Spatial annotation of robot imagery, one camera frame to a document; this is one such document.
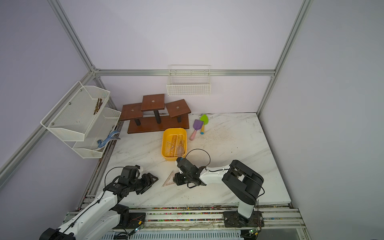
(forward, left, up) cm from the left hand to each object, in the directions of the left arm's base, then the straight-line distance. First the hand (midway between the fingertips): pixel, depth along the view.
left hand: (155, 183), depth 84 cm
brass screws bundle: (+32, +31, +30) cm, 54 cm away
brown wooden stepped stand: (+47, +8, +9) cm, 48 cm away
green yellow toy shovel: (+52, -31, -2) cm, 61 cm away
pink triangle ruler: (+1, -6, -2) cm, 7 cm away
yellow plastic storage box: (+29, -2, -1) cm, 29 cm away
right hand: (+2, -12, -2) cm, 12 cm away
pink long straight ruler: (+27, -8, -1) cm, 28 cm away
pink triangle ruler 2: (+23, -13, -1) cm, 26 cm away
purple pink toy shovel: (+46, -25, -1) cm, 52 cm away
